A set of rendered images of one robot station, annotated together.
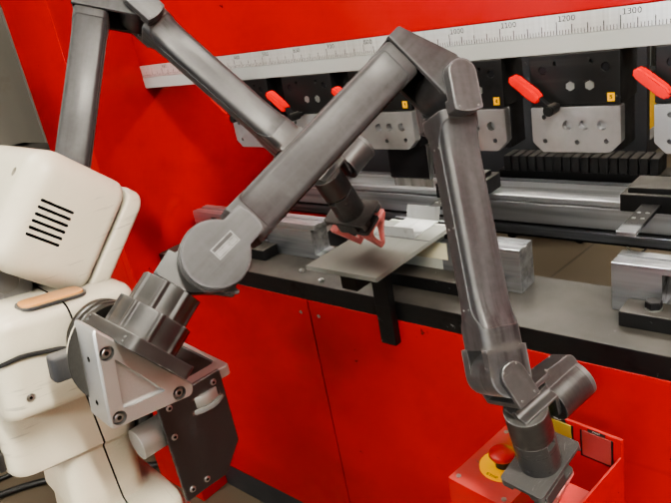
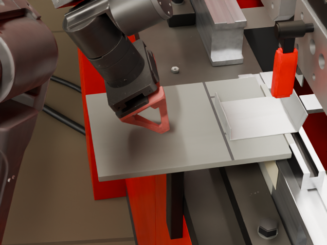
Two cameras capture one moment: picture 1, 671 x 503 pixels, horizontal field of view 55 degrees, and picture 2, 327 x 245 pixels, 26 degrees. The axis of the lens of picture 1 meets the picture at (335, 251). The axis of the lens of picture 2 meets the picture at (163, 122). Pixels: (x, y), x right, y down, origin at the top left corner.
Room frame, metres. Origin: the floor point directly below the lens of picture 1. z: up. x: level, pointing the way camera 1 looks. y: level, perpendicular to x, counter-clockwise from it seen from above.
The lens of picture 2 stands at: (0.60, -0.52, 1.64)
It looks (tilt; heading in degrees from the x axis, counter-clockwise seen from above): 39 degrees down; 36
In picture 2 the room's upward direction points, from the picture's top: straight up
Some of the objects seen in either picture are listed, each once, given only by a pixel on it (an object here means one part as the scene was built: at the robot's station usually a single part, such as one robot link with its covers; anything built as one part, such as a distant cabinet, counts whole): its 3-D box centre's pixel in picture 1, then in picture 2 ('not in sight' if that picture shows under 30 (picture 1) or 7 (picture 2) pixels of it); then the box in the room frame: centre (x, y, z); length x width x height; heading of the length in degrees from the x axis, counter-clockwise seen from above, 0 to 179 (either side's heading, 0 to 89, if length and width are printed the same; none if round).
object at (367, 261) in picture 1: (379, 248); (183, 125); (1.25, -0.09, 1.00); 0.26 x 0.18 x 0.01; 136
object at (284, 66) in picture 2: not in sight; (290, 60); (1.20, -0.26, 1.20); 0.04 x 0.02 x 0.10; 136
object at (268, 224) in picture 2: not in sight; (267, 227); (1.22, -0.26, 0.91); 0.03 x 0.03 x 0.02
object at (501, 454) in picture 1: (502, 459); not in sight; (0.80, -0.19, 0.79); 0.04 x 0.04 x 0.04
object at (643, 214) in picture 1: (647, 205); not in sight; (1.17, -0.62, 1.01); 0.26 x 0.12 x 0.05; 136
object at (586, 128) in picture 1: (582, 98); not in sight; (1.10, -0.46, 1.26); 0.15 x 0.09 x 0.17; 46
